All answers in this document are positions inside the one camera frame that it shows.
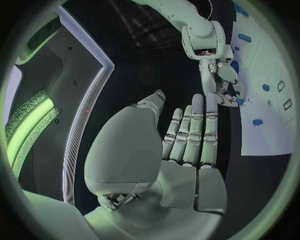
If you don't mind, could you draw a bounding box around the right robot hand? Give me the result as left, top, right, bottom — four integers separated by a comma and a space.
198, 59, 245, 108

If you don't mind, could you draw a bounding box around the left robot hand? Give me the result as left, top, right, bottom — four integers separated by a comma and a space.
83, 89, 229, 240

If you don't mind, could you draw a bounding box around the white task board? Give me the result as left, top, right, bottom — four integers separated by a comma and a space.
223, 0, 297, 157

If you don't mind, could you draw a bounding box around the blue block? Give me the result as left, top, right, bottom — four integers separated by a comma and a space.
236, 33, 253, 43

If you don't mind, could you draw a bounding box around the blue long cylinder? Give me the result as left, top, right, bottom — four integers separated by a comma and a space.
233, 3, 250, 17

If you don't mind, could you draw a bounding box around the white cable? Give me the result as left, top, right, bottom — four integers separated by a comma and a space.
205, 0, 215, 20

